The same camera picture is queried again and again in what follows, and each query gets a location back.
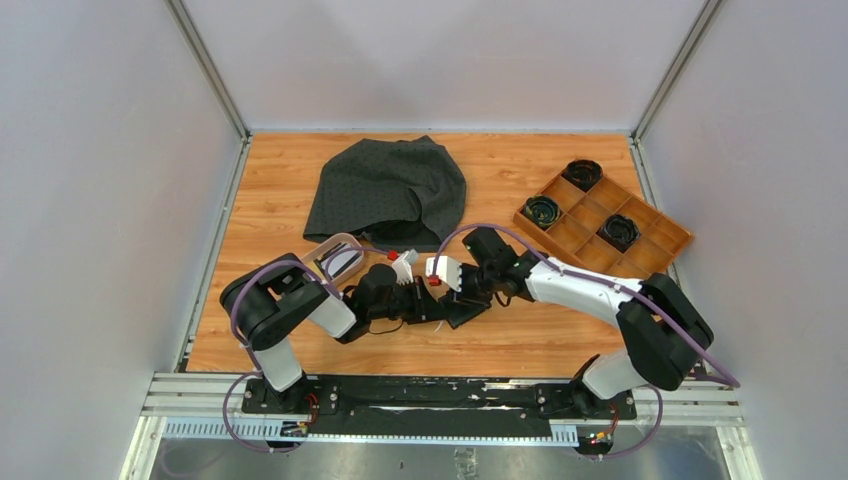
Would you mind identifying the black leather card holder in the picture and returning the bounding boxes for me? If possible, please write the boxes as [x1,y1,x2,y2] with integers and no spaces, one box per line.
[440,301,491,329]

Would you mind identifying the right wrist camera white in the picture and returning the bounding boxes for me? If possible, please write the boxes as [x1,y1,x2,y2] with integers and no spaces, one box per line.
[425,256,462,292]

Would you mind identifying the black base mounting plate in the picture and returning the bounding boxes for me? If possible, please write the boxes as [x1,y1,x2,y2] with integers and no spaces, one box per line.
[241,375,637,438]

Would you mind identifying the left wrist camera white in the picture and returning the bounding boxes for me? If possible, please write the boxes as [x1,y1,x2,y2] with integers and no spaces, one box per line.
[391,249,419,286]

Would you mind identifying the orange compartment tray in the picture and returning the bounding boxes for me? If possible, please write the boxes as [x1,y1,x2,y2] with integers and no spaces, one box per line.
[513,167,694,279]

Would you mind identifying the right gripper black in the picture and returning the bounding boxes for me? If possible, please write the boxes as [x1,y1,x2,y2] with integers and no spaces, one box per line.
[447,263,500,310]

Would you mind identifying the aluminium frame rail front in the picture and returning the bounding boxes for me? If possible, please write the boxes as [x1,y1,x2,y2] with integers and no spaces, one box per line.
[142,374,745,447]

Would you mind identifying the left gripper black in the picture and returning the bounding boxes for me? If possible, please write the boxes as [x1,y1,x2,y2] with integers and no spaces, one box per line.
[369,276,451,326]

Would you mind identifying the black round part top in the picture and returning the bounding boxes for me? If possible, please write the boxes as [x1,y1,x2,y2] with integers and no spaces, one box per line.
[561,159,603,192]

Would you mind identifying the black round part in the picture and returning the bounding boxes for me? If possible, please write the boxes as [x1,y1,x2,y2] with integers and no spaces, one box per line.
[596,214,641,253]
[521,195,562,231]
[561,159,603,192]

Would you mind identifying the dark grey dotted cloth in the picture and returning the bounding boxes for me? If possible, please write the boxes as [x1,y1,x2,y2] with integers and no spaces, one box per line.
[303,136,468,252]

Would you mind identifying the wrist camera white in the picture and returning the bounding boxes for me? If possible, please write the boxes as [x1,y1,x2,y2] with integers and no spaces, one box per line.
[425,256,462,292]
[391,249,419,286]

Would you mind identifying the black round part left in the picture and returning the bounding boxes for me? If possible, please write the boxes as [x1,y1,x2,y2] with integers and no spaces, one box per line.
[521,195,562,231]

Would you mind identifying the black round part right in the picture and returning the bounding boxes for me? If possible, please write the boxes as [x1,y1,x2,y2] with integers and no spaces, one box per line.
[596,214,641,253]

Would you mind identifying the pink oval tray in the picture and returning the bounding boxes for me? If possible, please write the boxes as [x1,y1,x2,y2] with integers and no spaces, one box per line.
[303,233,365,285]

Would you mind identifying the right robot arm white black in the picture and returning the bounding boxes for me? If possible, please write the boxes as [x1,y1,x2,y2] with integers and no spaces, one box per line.
[425,223,714,418]

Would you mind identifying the white black credit card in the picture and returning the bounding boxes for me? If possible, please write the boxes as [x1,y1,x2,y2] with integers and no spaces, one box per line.
[316,244,362,278]

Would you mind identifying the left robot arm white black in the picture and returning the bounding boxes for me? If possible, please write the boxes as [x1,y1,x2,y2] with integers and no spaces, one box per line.
[219,253,447,413]

